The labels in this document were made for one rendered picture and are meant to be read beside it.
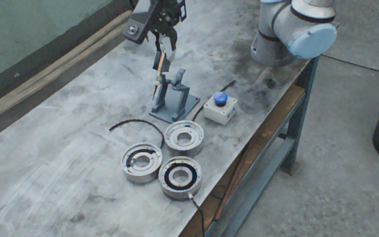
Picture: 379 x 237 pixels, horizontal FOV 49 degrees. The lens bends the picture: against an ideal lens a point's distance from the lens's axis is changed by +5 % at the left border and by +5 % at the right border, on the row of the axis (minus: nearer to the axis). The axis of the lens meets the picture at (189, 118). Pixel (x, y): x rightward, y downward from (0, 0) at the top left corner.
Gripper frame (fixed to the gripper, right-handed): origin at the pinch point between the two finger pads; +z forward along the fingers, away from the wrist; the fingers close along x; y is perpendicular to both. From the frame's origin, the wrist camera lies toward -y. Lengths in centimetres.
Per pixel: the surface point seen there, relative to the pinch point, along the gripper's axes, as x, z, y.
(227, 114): -16.8, 16.7, 3.3
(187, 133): -10.5, 16.9, -7.6
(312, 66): -23, 38, 54
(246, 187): -10, 102, 30
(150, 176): -10.6, 15.4, -24.1
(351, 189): -50, 104, 55
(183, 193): -20.7, 14.8, -24.0
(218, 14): 14, 23, 50
